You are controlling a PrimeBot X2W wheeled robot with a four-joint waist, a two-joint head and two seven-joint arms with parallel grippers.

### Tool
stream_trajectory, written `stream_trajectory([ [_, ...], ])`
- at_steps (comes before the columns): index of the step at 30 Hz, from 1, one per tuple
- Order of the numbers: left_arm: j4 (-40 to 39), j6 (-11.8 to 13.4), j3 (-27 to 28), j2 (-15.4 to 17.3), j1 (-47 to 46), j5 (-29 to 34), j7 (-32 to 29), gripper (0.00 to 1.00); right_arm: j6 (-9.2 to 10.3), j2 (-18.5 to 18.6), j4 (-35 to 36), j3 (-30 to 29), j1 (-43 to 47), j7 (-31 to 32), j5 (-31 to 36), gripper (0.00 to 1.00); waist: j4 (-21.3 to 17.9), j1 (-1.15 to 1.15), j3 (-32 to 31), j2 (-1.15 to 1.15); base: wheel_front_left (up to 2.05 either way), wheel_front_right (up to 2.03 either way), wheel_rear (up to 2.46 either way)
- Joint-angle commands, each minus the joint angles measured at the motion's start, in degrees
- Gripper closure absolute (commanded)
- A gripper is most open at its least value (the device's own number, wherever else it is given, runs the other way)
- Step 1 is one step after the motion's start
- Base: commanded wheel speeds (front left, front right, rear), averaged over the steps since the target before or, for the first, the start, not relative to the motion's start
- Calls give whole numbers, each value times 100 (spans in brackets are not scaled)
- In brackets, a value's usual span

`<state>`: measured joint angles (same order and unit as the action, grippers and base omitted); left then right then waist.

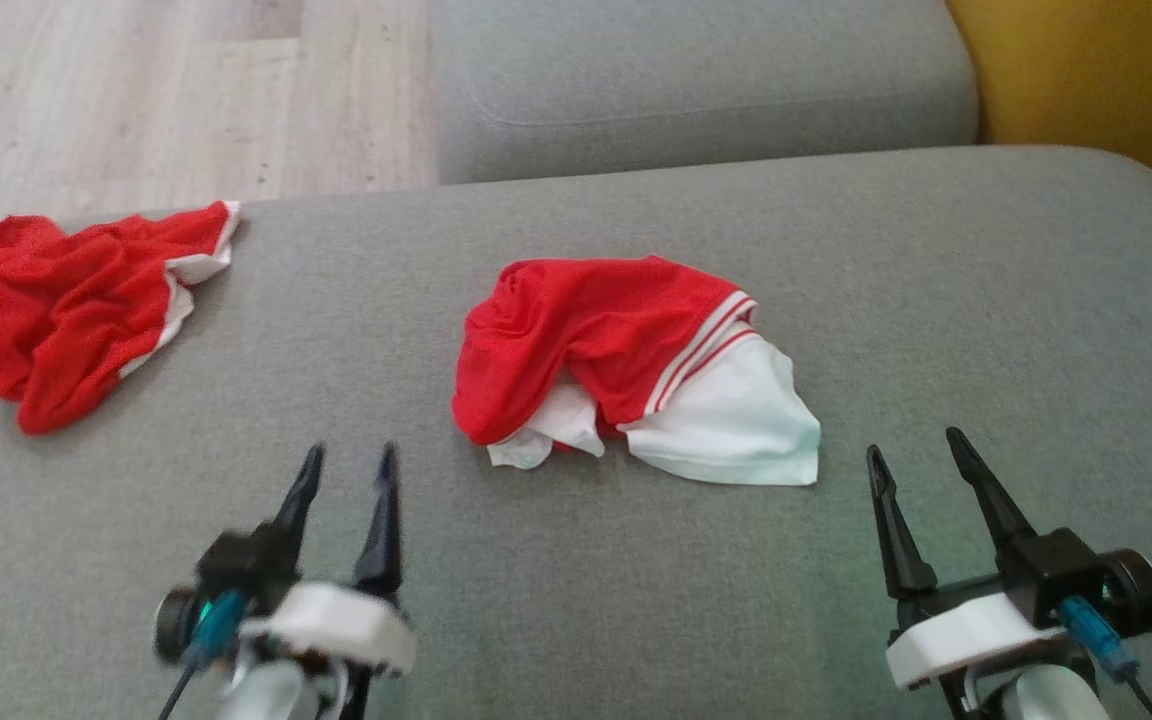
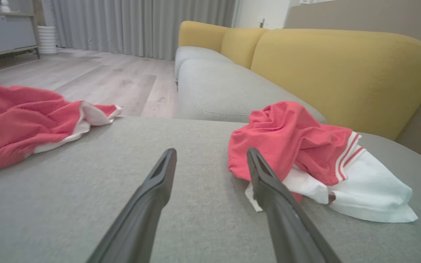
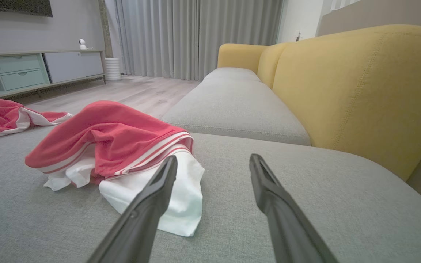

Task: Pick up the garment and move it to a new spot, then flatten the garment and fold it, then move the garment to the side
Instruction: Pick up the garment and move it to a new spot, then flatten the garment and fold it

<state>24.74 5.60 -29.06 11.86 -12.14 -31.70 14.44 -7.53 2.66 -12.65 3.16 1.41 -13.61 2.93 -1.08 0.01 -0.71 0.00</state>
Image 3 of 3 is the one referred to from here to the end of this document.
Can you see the black wall television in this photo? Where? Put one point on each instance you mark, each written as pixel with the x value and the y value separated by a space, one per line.
pixel 20 6

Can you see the green potted tree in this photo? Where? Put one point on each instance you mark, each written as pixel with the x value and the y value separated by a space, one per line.
pixel 105 29

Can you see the long grey sofa seat cushion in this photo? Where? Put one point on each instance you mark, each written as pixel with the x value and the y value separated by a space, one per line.
pixel 232 109

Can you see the red white jersey shirt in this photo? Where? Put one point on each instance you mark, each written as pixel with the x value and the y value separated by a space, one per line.
pixel 122 135

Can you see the grey sofa chaise cushion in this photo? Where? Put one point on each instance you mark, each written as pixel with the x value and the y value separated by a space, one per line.
pixel 305 204

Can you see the mint and grey TV cabinet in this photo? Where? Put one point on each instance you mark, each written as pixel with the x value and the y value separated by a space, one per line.
pixel 20 71

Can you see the white door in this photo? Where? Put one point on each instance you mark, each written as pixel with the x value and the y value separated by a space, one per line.
pixel 291 18

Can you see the short grey sofa seat cushion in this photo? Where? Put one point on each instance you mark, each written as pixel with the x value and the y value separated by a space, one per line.
pixel 230 74

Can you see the yellow sofa backrest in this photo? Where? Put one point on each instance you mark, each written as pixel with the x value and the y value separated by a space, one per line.
pixel 360 91

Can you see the grey pleated curtain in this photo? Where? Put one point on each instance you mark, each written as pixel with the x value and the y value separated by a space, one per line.
pixel 196 36

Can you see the small white security camera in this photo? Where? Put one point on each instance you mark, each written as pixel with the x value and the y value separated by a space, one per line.
pixel 82 44

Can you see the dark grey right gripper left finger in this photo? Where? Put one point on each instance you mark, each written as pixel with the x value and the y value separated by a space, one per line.
pixel 143 219

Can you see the white ribbed plant pot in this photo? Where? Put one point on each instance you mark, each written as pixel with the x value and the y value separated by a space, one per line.
pixel 112 69

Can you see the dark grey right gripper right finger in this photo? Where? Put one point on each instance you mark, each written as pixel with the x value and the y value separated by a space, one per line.
pixel 287 226

